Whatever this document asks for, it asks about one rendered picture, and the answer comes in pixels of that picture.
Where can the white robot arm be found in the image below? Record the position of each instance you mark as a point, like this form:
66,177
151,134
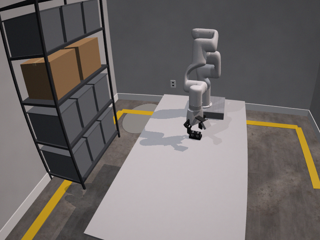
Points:
204,53

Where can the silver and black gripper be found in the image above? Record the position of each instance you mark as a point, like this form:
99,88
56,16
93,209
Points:
191,120

